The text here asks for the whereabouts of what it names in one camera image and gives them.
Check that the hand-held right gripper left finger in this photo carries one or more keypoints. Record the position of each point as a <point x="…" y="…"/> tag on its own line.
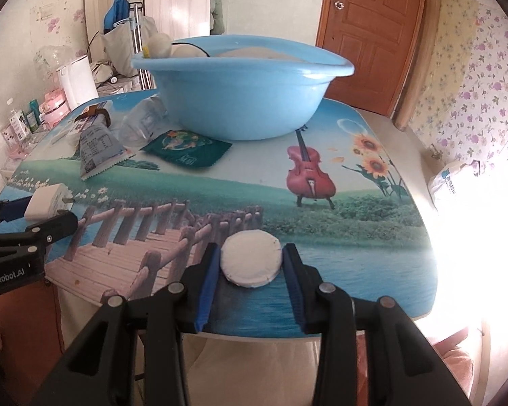
<point x="207" y="279"/>

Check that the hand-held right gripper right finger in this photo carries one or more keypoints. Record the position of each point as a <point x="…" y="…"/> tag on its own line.
<point x="296" y="287"/>

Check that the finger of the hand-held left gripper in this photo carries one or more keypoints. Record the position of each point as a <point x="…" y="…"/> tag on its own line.
<point x="51" y="228"/>
<point x="12" y="209"/>

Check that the white charger plug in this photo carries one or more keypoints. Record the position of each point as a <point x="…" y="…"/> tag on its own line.
<point x="46" y="203"/>

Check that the white round pad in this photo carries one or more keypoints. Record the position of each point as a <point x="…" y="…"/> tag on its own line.
<point x="249" y="258"/>

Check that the clear baby bottle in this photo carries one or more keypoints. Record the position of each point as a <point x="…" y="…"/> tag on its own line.
<point x="144" y="122"/>

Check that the blue plastic basin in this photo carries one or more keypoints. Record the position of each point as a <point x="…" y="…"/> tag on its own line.
<point x="237" y="97"/>

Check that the cream plush toy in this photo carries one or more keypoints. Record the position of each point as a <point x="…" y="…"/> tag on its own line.
<point x="158" y="46"/>

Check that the white labelled bottle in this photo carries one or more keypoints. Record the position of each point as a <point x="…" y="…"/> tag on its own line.
<point x="17" y="122"/>

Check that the blue white packet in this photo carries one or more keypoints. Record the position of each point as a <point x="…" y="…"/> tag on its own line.
<point x="97" y="148"/>

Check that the teal tube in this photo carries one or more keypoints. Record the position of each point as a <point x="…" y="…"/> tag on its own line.
<point x="33" y="116"/>

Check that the pink drinking cup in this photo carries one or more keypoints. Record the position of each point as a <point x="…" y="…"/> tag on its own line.
<point x="53" y="110"/>

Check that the green packet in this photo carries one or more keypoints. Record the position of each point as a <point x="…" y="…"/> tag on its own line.
<point x="182" y="148"/>

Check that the white electric kettle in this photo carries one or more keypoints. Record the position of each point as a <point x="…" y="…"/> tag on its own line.
<point x="78" y="84"/>

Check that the crumpled clear plastic container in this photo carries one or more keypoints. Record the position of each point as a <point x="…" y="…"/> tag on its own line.
<point x="57" y="59"/>

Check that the beige crumpled cloth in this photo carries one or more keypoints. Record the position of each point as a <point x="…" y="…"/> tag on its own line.
<point x="106" y="74"/>

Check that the white plastic bag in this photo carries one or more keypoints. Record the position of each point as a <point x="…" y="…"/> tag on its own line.
<point x="453" y="182"/>

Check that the grey hanging bag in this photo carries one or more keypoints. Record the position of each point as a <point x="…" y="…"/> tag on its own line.
<point x="118" y="46"/>

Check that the metal rack pole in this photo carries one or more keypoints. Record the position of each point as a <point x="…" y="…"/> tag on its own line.
<point x="136" y="42"/>

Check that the blue hanging bag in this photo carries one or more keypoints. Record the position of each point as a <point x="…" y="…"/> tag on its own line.
<point x="116" y="0"/>

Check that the brown wooden door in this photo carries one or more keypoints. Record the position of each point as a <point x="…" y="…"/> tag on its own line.
<point x="364" y="42"/>

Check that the light wooden wardrobe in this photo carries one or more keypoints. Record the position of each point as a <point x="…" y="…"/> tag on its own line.
<point x="173" y="4"/>

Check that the green hanging jacket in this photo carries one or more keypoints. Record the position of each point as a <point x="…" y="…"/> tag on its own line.
<point x="217" y="4"/>

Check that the floral mattress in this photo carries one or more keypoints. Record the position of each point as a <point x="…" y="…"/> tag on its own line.
<point x="440" y="50"/>

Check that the metal door knob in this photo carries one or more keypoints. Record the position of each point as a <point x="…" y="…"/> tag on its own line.
<point x="339" y="5"/>

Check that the white wall socket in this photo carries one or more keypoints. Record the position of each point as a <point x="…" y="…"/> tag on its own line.
<point x="48" y="11"/>

